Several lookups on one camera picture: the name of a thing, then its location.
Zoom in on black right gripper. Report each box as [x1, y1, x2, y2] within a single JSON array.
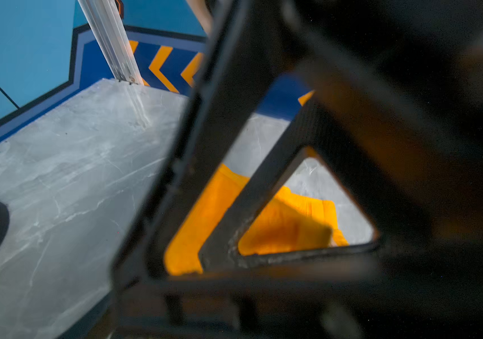
[[283, 0, 483, 339]]

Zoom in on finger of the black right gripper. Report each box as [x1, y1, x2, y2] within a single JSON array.
[[199, 98, 380, 271], [111, 1, 382, 338]]

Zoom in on aluminium corner post right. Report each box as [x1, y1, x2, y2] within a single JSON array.
[[77, 0, 144, 86]]

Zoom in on yellow microfibre cloth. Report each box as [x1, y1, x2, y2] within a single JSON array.
[[164, 165, 348, 275]]

